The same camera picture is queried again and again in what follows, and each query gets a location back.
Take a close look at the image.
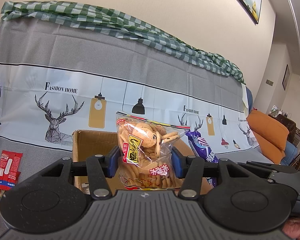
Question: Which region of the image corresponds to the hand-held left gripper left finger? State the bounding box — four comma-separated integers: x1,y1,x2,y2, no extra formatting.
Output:
16,146,120,198

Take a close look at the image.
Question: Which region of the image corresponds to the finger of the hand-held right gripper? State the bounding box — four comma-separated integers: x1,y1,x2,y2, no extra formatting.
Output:
236,160,299,180

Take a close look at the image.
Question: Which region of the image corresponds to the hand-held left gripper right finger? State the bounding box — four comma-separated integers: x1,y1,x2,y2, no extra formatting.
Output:
171,147,278,198

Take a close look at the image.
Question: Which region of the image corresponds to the purple swirl snack packet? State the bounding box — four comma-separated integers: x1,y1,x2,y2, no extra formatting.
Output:
185,129,219,188

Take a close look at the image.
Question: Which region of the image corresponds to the cardboard box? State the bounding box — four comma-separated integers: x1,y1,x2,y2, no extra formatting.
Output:
72,129,209,196

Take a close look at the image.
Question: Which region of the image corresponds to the clear cookie bag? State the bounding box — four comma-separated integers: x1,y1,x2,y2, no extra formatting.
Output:
115,111,190,190

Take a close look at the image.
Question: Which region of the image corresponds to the orange cushion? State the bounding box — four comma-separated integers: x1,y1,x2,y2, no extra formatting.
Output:
246,110,290,165

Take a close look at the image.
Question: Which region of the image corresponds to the dark dining table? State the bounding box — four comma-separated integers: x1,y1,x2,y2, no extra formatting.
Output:
271,105,300,145

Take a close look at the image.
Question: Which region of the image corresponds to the grey deer-print sofa cover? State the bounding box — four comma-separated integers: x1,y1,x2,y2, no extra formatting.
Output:
0,17,275,233

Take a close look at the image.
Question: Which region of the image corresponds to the green checkered cloth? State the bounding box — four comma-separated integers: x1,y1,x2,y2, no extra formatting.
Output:
0,1,247,85

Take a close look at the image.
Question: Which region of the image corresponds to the small wall picture frame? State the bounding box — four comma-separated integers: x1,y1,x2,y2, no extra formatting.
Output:
282,64,290,90

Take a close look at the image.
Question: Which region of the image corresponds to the framed wall painting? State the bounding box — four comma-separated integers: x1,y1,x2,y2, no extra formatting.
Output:
220,0,262,25

